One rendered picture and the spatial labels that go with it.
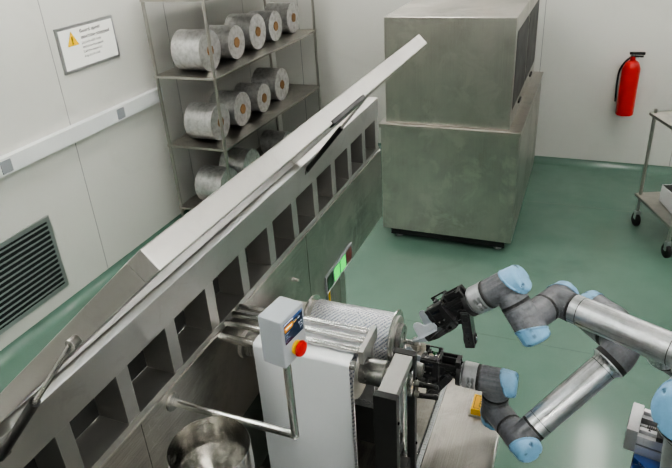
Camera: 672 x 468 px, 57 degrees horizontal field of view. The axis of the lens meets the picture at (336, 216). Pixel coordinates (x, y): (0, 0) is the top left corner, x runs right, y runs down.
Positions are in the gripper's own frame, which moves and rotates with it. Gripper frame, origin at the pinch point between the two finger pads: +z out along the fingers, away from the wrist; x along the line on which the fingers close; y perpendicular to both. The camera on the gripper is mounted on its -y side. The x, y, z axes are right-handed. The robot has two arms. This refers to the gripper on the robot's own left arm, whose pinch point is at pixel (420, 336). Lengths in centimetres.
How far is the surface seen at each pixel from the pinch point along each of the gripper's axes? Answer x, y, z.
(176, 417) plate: 56, 33, 23
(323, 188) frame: -38, 45, 19
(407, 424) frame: 29.9, -4.8, -2.3
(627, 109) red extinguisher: -432, -93, -11
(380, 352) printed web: 7.4, 4.3, 8.3
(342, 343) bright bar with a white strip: 32.3, 21.3, -5.7
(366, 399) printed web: 19.6, -0.2, 12.1
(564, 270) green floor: -255, -118, 54
